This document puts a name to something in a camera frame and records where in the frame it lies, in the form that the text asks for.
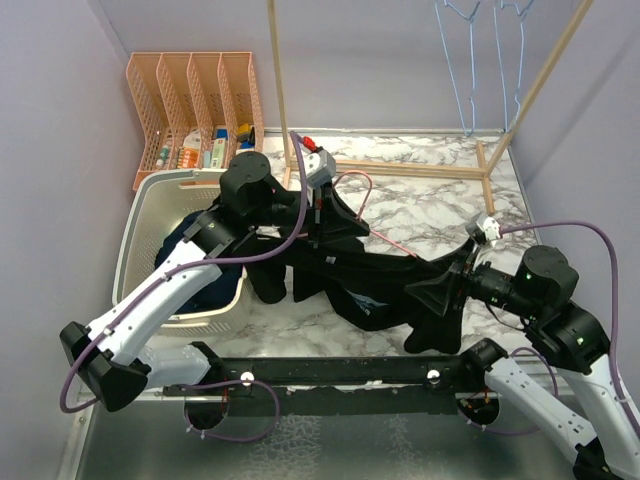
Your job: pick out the pink hanger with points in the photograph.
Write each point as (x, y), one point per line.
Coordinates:
(370, 182)

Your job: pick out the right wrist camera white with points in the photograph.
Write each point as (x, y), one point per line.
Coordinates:
(484, 230)

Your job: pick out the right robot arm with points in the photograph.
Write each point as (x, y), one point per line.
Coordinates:
(603, 441)

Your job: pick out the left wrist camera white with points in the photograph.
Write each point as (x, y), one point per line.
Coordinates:
(320, 165)

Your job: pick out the light blue wire hanger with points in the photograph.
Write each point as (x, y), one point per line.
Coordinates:
(509, 23)

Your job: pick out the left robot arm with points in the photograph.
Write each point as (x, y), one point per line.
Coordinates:
(111, 355)

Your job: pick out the black t shirt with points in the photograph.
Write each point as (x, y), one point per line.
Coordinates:
(364, 288)

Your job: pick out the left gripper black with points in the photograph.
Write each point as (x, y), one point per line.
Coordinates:
(330, 215)

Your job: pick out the cream plastic laundry basket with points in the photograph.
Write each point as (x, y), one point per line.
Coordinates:
(162, 200)

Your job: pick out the orange plastic file organizer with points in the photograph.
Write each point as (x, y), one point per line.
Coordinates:
(176, 92)

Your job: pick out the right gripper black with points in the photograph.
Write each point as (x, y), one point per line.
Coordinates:
(435, 292)

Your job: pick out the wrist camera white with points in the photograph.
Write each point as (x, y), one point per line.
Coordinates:
(320, 165)
(484, 230)

